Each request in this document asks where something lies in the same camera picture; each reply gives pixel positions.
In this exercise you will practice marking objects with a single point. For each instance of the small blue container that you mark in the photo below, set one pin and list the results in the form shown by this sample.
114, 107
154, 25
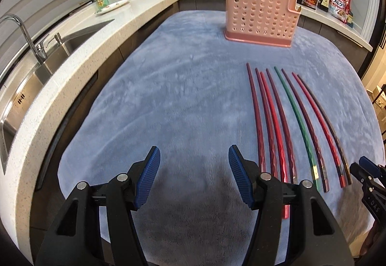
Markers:
350, 19

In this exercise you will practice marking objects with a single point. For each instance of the chrome faucet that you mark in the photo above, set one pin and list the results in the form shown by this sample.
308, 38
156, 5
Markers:
37, 52

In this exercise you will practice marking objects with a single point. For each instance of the red and white cereal bag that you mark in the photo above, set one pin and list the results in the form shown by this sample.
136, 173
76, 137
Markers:
340, 5

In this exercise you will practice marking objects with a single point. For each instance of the set of reddish chopsticks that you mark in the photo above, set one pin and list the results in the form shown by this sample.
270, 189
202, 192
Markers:
286, 211

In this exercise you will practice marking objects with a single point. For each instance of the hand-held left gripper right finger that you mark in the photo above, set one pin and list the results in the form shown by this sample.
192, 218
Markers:
239, 172

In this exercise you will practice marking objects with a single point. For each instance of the blue-grey plush mat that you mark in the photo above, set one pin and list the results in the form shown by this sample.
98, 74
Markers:
181, 103

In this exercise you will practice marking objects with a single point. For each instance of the green chopstick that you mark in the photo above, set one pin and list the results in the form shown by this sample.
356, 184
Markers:
301, 130

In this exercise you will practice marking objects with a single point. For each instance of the steel kitchen sink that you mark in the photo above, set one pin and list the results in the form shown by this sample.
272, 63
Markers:
27, 82

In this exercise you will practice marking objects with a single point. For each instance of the dark red chopstick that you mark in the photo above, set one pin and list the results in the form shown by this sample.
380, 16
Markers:
283, 121

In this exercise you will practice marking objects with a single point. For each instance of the white plate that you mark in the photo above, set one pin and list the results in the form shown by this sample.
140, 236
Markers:
116, 5

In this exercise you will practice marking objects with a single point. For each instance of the pink perforated utensil holder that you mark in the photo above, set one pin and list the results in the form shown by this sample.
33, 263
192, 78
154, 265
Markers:
256, 39

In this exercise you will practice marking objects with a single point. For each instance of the white stone kitchen counter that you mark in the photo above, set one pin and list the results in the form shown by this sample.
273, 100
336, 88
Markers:
75, 73

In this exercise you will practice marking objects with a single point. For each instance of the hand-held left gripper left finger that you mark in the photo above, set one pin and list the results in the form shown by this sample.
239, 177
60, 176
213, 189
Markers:
149, 172

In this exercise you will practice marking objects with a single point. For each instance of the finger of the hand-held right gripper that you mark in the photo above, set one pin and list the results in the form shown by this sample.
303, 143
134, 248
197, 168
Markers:
369, 162
358, 174

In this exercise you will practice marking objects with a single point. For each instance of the chrome soap pump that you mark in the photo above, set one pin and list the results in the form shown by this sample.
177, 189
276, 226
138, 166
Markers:
58, 38

